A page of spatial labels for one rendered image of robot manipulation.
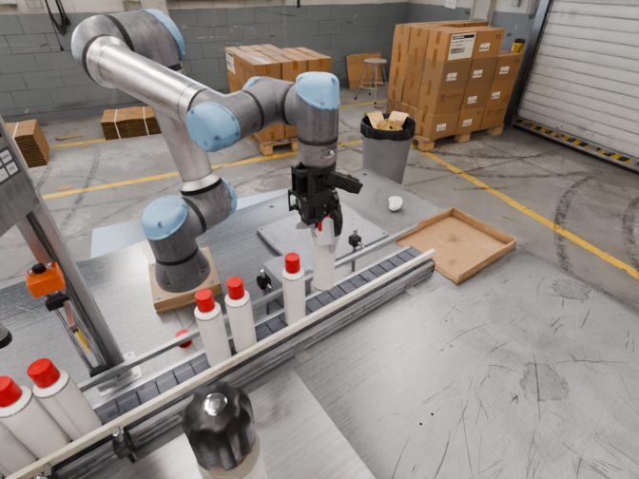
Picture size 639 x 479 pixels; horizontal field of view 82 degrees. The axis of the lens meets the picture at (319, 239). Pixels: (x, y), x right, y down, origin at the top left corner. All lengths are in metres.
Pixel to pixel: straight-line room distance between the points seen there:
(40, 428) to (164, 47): 0.78
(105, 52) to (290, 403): 0.76
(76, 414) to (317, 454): 0.42
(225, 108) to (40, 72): 5.50
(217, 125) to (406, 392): 0.67
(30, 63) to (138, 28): 5.14
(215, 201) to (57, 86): 5.15
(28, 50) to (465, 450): 5.92
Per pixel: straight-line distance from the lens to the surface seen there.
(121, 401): 0.91
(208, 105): 0.63
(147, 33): 0.97
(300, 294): 0.84
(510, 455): 0.90
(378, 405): 0.88
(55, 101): 6.14
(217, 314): 0.76
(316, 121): 0.66
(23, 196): 0.70
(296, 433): 0.78
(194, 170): 1.02
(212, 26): 6.02
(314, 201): 0.71
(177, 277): 1.06
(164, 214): 0.99
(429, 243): 1.31
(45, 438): 0.84
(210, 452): 0.51
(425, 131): 4.25
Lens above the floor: 1.58
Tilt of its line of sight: 36 degrees down
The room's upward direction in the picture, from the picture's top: straight up
